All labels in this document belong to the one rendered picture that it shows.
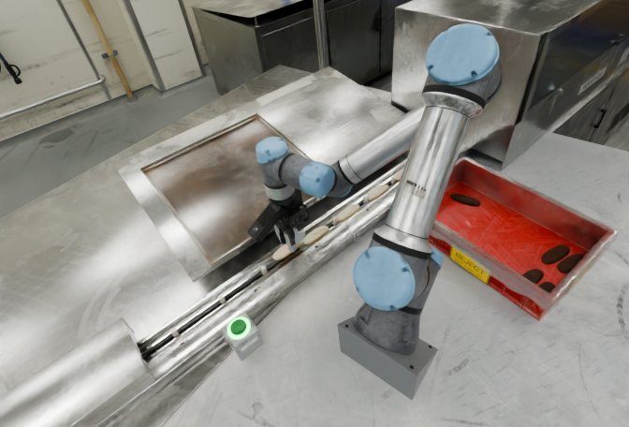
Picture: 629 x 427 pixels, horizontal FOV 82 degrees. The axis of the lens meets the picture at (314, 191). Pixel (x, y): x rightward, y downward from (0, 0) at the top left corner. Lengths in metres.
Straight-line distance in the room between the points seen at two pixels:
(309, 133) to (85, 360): 1.00
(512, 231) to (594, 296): 0.26
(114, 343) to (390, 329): 0.65
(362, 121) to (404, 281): 0.97
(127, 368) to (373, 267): 0.61
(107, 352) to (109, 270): 0.38
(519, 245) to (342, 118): 0.80
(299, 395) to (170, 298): 0.48
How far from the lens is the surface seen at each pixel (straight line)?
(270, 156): 0.84
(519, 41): 1.29
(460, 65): 0.70
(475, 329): 1.04
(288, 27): 2.89
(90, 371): 1.05
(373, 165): 0.88
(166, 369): 1.03
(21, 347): 1.35
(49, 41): 4.45
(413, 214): 0.69
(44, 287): 1.46
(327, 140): 1.43
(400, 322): 0.85
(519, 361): 1.03
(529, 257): 1.22
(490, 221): 1.28
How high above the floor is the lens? 1.71
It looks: 41 degrees down
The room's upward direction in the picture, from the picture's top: 8 degrees counter-clockwise
